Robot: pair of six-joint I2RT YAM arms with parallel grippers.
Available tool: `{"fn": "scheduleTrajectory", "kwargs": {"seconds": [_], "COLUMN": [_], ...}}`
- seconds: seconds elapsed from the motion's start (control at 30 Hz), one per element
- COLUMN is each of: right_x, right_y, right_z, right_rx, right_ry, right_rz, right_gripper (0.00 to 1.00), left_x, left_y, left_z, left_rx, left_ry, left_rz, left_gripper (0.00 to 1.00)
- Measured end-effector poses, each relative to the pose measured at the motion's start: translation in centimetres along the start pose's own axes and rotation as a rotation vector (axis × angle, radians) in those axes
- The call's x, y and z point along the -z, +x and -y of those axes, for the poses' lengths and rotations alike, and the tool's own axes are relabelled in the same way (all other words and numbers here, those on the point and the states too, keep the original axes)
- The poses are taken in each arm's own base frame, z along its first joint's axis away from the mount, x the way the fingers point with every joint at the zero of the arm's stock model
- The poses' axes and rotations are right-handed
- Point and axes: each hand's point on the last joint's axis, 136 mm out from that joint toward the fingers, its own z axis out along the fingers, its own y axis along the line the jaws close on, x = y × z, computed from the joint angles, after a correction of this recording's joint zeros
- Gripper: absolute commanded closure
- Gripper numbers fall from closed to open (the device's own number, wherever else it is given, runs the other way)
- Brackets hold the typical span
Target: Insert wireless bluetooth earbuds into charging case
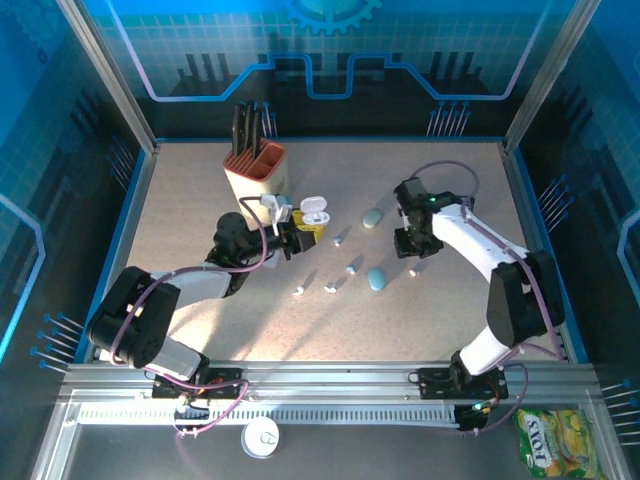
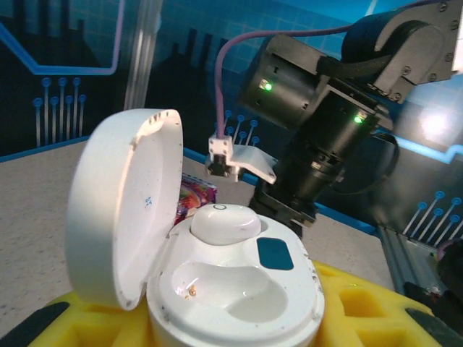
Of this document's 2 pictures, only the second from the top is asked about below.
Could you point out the aluminium frame post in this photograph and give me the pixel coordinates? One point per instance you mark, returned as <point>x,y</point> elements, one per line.
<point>143,54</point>

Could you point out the white oval charging case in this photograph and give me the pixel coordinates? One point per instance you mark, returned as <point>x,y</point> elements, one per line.
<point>231,300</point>

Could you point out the purple candy bag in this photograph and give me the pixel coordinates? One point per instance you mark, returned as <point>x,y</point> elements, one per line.
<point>195,197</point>

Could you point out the white oval earbud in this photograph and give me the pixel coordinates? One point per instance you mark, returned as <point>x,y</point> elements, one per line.
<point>224,224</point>

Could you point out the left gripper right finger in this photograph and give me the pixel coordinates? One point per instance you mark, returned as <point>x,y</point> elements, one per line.
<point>361,318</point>

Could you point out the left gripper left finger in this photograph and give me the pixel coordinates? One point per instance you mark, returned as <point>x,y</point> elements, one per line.
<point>90,325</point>

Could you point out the aluminium side rail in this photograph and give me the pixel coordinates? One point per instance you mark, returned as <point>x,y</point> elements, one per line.
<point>405,253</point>

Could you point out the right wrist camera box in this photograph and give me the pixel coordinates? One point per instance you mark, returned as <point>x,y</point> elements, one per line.
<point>249,159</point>

